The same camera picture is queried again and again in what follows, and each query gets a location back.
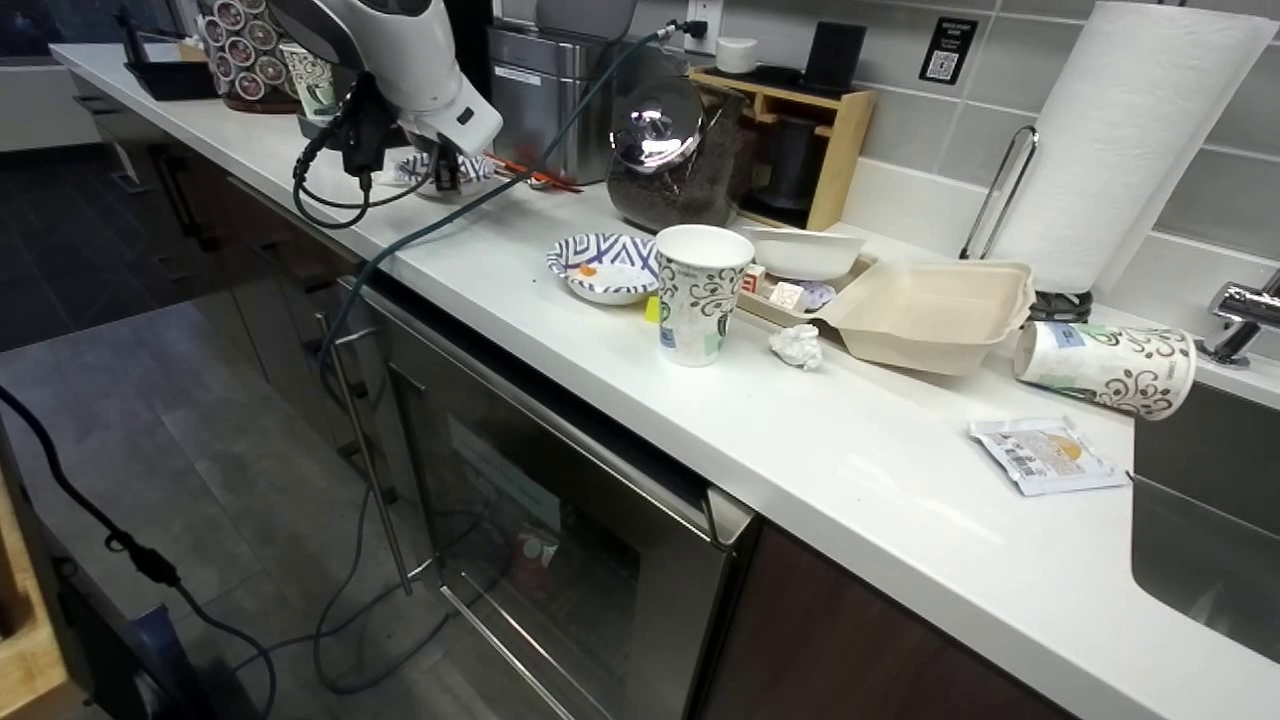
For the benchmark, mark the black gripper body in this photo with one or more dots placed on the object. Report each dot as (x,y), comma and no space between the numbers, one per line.
(447,171)

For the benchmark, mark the white bowl behind cup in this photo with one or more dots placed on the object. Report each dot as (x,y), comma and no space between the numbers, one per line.
(805,254)

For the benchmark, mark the red chopsticks packet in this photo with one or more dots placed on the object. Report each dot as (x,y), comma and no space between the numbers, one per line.
(536,178)

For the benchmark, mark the stainless steel appliance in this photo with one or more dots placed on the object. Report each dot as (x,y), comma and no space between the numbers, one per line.
(533,86)

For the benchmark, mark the patterned cup stack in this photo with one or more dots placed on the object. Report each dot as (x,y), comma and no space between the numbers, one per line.
(242,51)

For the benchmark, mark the upright patterned paper cup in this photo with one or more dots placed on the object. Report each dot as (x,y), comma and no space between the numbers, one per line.
(696,286)

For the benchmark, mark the black tray far end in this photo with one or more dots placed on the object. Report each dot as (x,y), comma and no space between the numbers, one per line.
(163,79)

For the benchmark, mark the crumpled white paper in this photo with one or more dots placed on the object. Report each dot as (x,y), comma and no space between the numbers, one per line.
(796,344)

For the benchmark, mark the wooden shelf rack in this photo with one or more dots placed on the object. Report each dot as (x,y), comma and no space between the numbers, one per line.
(805,147)

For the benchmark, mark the stainless dishwasher door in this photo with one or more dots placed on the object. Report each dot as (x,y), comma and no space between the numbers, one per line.
(584,555)

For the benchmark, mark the beige takeout clamshell container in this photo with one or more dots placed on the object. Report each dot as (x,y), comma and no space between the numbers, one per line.
(943,319)

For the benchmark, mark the chrome paper towel holder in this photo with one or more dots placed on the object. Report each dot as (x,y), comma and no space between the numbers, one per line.
(1008,175)

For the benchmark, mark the small printed packet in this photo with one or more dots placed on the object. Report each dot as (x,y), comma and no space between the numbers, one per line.
(1047,458)

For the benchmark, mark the white paper towel roll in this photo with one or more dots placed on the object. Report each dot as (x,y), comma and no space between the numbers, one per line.
(1116,131)

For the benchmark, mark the paper cup lying down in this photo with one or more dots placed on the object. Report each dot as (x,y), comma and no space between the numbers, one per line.
(1126,370)

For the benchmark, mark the chrome sink faucet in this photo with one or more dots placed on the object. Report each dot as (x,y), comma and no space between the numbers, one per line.
(1243,315)

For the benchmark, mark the stainless sink basin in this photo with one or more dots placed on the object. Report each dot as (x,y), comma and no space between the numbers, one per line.
(1207,512)

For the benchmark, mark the wall outlet black label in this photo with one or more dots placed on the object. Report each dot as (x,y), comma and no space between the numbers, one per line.
(951,51)

